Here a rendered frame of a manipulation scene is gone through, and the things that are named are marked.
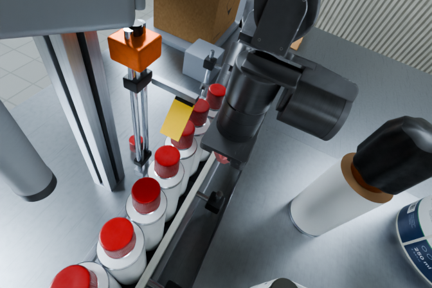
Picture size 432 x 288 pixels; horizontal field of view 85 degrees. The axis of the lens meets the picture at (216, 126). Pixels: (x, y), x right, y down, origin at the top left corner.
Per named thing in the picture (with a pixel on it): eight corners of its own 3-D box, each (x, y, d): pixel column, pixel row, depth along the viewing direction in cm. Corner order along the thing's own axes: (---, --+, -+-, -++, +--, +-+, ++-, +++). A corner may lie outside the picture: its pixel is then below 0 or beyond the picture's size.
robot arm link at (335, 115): (276, 0, 28) (276, -21, 20) (370, 36, 27) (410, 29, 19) (237, 92, 32) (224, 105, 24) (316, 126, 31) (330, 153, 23)
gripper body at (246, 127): (262, 120, 37) (281, 85, 31) (242, 170, 31) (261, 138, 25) (225, 103, 38) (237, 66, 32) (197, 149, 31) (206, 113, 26)
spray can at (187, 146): (180, 202, 47) (195, 146, 32) (157, 193, 47) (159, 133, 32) (189, 180, 51) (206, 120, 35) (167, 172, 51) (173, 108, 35)
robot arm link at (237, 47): (236, 40, 53) (233, 34, 47) (264, 52, 52) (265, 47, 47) (223, 69, 54) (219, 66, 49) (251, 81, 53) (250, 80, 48)
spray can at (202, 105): (187, 182, 50) (202, 123, 35) (168, 168, 51) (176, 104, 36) (202, 166, 53) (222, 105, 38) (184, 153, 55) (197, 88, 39)
